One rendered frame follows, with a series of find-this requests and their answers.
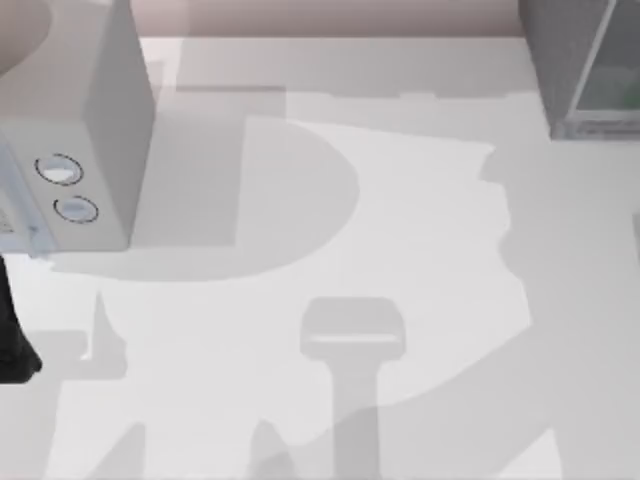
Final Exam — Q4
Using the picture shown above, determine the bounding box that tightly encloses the grey cabinet with dark inside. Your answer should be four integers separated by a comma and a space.
517, 0, 640, 141

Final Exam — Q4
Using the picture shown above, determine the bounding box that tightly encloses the small microwave knob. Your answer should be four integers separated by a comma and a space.
52, 195, 100, 224

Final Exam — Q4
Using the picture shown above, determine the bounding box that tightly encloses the pale microwave oven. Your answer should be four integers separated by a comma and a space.
0, 0, 156, 257

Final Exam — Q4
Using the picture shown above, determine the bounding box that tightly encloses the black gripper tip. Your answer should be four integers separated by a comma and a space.
0, 254, 44, 385

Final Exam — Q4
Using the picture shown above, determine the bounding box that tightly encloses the large microwave knob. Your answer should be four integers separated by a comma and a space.
34, 153, 85, 187

